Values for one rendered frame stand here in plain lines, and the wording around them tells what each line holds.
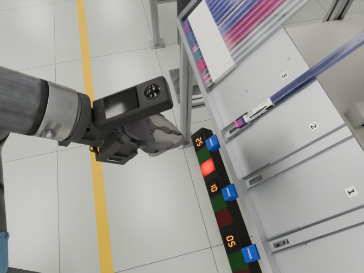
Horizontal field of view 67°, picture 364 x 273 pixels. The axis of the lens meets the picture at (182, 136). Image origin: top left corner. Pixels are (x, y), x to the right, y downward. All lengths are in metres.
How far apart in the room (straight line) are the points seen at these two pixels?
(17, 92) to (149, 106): 0.15
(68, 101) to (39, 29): 1.77
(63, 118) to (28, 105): 0.04
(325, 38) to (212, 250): 0.87
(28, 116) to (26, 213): 1.06
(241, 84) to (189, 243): 0.80
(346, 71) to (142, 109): 0.67
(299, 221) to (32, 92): 0.41
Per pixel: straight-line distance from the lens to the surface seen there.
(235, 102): 0.57
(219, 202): 0.58
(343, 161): 0.46
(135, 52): 1.79
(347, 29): 1.07
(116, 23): 2.02
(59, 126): 0.38
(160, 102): 0.38
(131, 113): 0.39
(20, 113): 0.37
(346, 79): 0.90
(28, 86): 0.37
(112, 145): 0.43
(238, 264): 0.56
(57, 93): 0.38
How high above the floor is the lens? 1.20
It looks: 60 degrees down
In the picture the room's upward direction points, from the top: straight up
